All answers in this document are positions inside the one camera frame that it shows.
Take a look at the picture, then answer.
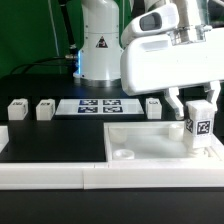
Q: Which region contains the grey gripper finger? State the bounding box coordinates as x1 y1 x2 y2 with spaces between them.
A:
204 81 221 112
165 87 184 120

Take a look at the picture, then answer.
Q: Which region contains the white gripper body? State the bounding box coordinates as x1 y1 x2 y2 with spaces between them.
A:
120 31 224 95

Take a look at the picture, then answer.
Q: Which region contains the white square table top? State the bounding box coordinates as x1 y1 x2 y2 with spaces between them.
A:
104 122 224 164

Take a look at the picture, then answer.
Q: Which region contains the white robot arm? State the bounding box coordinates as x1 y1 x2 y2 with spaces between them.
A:
74 0 224 120

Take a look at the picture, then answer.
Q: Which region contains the white U-shaped obstacle fence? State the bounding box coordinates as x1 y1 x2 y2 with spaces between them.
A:
0 124 224 191

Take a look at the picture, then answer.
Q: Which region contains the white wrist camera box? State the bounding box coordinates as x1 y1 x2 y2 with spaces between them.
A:
121 3 179 47

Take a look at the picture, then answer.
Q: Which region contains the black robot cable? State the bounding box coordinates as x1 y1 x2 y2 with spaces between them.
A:
9 0 80 76

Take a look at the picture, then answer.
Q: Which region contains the white marker base plate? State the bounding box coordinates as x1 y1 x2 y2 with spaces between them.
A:
56 99 143 115

